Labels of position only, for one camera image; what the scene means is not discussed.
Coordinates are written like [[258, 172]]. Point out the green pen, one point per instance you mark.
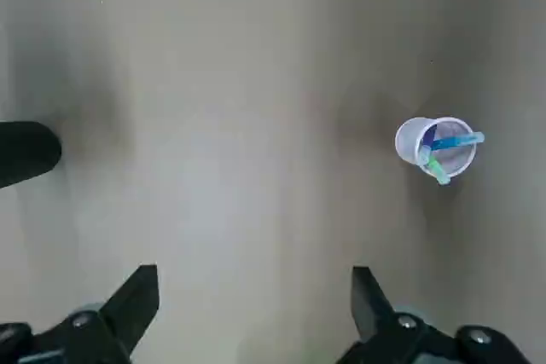
[[439, 170]]

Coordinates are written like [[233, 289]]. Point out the dark purple pen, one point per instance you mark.
[[428, 136]]

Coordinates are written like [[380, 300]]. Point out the light blue pen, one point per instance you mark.
[[460, 140]]

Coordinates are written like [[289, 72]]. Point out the pink plastic cup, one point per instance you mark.
[[407, 138]]

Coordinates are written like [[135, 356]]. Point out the black vase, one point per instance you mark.
[[25, 151]]

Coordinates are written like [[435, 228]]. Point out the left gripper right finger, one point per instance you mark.
[[384, 330]]

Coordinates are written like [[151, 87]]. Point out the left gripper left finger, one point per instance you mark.
[[111, 330]]

